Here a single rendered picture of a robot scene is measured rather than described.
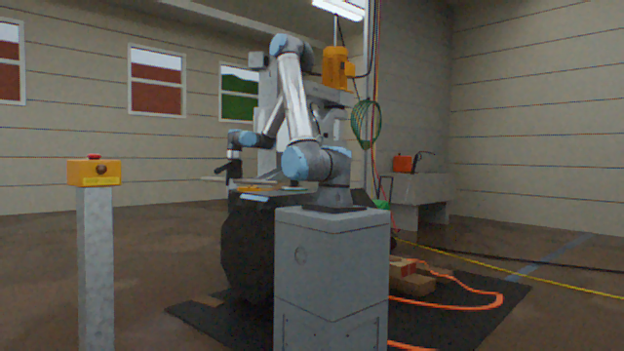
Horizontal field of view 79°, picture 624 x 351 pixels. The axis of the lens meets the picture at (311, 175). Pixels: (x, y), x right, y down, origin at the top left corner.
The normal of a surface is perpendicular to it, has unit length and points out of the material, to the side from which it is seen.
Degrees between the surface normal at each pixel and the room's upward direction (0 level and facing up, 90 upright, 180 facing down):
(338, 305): 90
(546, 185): 90
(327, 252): 90
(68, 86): 90
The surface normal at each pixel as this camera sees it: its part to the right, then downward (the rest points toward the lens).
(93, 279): 0.74, 0.04
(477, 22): -0.73, 0.03
